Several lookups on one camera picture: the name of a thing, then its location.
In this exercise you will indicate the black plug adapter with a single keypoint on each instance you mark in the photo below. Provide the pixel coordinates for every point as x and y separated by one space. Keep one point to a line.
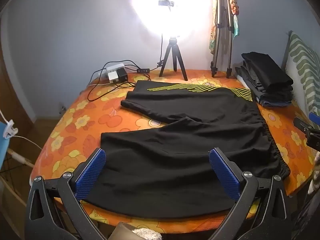
122 75

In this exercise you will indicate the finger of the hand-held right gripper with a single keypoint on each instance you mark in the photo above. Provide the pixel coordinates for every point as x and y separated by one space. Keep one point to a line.
303 126

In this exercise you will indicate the orange floral bedsheet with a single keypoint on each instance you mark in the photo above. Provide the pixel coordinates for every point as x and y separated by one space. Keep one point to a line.
75 130

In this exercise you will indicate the wooden stick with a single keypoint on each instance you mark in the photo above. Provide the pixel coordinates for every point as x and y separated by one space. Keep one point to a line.
21 158

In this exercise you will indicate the white plug adapter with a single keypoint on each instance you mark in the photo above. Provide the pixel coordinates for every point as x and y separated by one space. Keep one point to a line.
113 77

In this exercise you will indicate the green white patterned cushion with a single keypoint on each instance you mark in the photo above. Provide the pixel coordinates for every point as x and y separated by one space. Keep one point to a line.
306 67

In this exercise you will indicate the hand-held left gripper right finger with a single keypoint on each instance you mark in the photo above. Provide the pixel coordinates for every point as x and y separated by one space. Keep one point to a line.
225 176

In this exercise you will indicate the stack of folded jeans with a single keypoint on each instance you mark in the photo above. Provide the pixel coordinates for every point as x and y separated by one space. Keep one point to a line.
270 97

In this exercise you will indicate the wall socket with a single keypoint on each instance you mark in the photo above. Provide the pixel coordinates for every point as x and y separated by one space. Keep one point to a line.
62 108

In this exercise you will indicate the black folded garment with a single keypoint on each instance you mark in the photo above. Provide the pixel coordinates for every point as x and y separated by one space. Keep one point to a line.
267 70

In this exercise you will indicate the blue cloth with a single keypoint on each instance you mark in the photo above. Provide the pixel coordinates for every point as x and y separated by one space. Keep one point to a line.
3 145

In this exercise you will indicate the black pants with yellow stripes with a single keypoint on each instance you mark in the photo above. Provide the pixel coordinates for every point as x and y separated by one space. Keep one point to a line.
175 142

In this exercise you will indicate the white power strip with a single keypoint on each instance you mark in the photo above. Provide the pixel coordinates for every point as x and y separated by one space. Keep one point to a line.
114 67

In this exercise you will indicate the tall silver tripod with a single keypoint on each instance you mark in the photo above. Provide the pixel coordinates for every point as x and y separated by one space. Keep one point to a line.
220 17

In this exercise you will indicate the white plastic clip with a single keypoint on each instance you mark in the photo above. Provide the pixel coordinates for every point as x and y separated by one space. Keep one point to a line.
10 130

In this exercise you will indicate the colourful floral scarf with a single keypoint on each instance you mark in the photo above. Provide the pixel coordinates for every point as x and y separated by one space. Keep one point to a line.
212 37

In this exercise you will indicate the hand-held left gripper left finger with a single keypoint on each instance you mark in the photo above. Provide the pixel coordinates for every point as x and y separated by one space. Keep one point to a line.
90 172

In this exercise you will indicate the small black tripod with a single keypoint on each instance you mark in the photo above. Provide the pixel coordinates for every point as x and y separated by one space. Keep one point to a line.
172 46

